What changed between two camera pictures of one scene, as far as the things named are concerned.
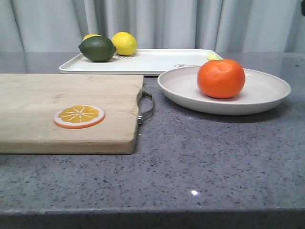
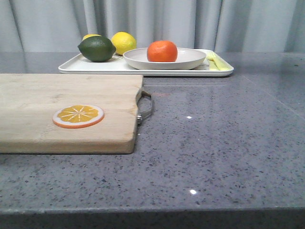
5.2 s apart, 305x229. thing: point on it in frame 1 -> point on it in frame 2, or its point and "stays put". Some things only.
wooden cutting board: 28,102 stays put
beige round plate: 180,87 -> 187,58
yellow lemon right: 126,44 stays put
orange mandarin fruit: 221,78 -> 162,51
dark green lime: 97,48 stays put
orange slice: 78,116 stays put
